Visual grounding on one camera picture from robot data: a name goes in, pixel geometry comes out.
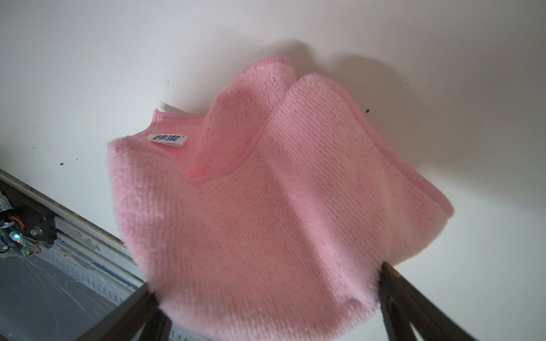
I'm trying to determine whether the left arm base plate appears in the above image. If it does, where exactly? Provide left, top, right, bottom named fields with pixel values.
left=1, top=181, right=57, bottom=247

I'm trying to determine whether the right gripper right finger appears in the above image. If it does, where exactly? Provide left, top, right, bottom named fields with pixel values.
left=379, top=262, right=476, bottom=341

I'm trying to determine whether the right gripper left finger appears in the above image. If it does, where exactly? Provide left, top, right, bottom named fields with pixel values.
left=78, top=284, right=172, bottom=341

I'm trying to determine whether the pink microfiber cloth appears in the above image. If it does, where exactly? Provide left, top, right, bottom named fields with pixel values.
left=107, top=56, right=454, bottom=340

